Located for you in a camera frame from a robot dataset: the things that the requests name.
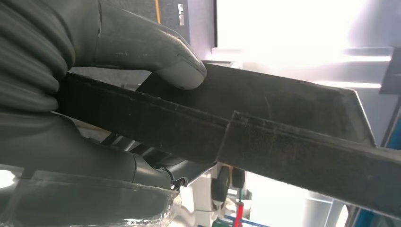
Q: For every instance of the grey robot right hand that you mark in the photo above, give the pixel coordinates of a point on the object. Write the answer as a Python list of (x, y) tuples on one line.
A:
[(62, 150)]

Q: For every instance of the white wall switch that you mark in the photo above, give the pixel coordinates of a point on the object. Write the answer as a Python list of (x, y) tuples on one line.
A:
[(181, 14)]

